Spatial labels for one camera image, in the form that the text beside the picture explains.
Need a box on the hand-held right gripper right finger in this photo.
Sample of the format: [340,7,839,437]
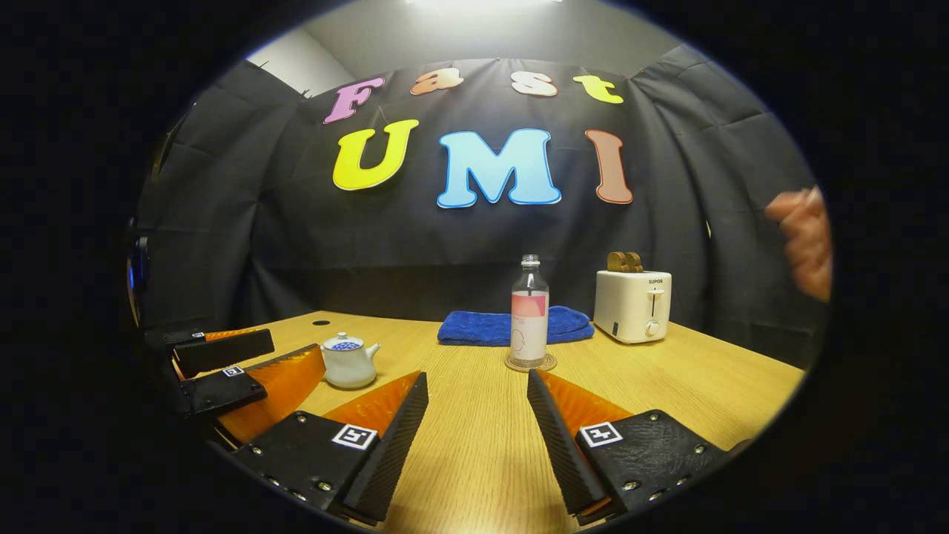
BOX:
[528,369,731,524]

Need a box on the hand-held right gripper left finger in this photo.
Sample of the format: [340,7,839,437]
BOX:
[234,371,429,524]

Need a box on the round brown coaster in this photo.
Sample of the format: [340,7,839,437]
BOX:
[505,353,558,373]

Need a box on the white spouted teacup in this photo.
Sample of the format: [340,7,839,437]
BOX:
[320,341,382,390]

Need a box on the clear pink-label water bottle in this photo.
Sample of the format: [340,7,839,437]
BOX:
[510,254,550,369]

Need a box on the blue folded towel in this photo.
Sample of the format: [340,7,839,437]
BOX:
[437,306,595,347]

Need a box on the white toaster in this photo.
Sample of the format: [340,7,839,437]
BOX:
[594,269,672,345]

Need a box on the black backdrop cloth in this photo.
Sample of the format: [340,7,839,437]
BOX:
[133,44,827,372]

